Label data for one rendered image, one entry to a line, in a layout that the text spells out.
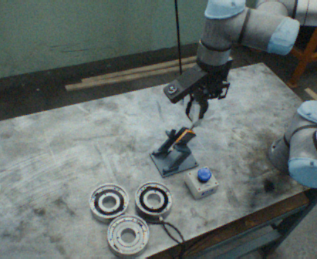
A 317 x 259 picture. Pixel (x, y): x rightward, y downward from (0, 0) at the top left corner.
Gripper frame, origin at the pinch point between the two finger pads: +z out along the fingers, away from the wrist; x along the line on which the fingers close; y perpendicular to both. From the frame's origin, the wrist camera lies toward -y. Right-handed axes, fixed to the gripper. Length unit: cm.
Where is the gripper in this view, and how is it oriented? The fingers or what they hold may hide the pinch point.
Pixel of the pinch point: (190, 118)
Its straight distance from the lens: 92.1
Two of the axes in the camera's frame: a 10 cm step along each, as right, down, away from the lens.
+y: 9.0, -2.6, 3.5
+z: -1.0, 6.7, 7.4
